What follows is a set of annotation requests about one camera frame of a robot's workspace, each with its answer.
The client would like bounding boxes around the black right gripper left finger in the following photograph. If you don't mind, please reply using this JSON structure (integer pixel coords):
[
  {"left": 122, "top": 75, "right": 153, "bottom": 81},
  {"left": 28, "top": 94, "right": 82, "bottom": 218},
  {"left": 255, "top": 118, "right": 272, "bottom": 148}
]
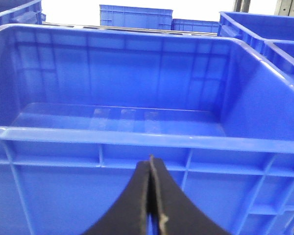
[{"left": 84, "top": 161, "right": 150, "bottom": 235}]

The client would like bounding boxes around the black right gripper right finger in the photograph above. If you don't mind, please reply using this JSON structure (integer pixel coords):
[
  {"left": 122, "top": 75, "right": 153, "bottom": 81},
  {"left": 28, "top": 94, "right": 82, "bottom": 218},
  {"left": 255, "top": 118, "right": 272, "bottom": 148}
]
[{"left": 149, "top": 155, "right": 229, "bottom": 235}]

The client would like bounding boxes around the blue plastic target bin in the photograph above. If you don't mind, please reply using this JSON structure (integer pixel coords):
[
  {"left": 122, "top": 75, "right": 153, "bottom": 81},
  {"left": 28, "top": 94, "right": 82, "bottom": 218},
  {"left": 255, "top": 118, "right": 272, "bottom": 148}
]
[{"left": 0, "top": 24, "right": 294, "bottom": 235}]

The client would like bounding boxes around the far blue crate low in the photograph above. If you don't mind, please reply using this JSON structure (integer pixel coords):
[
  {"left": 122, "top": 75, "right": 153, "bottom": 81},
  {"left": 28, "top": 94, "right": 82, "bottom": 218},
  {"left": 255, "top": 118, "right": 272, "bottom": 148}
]
[{"left": 171, "top": 19, "right": 219, "bottom": 33}]

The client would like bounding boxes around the blue bin right near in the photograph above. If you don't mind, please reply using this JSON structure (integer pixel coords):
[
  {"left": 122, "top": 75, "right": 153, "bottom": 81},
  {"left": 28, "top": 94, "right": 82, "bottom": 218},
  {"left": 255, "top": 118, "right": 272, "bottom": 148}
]
[{"left": 263, "top": 40, "right": 294, "bottom": 80}]

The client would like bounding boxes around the blue bin far right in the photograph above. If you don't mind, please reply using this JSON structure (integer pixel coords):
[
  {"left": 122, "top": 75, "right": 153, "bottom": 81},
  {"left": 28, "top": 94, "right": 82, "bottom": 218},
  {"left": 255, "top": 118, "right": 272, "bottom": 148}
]
[{"left": 217, "top": 12, "right": 294, "bottom": 53}]

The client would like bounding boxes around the far blue crate tall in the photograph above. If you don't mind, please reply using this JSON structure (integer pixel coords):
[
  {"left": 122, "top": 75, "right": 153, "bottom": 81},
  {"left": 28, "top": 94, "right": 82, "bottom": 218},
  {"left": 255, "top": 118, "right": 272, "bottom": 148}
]
[{"left": 99, "top": 4, "right": 173, "bottom": 30}]

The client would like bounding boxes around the steel rack centre divider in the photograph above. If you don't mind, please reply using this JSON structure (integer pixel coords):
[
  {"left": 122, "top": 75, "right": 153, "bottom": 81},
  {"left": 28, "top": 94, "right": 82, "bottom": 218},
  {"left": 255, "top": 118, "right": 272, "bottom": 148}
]
[{"left": 43, "top": 22, "right": 217, "bottom": 37}]

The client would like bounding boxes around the blue plastic source bin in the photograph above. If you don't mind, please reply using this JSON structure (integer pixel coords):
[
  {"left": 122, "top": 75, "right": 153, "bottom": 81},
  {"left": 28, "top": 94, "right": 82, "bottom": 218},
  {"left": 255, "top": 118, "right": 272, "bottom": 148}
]
[{"left": 0, "top": 0, "right": 46, "bottom": 26}]

